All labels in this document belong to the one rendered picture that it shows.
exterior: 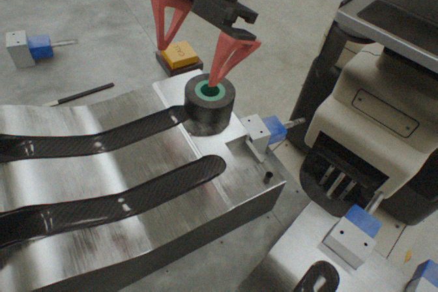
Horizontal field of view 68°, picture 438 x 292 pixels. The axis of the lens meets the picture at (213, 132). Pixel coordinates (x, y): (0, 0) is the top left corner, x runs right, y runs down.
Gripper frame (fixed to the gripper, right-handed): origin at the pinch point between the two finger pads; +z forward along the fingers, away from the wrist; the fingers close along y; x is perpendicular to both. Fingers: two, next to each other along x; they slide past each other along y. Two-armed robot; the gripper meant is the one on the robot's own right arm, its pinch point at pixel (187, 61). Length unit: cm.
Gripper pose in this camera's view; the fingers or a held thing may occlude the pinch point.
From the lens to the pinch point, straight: 43.8
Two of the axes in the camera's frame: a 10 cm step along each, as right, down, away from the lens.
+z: -3.9, 8.0, 4.6
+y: 7.2, 5.8, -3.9
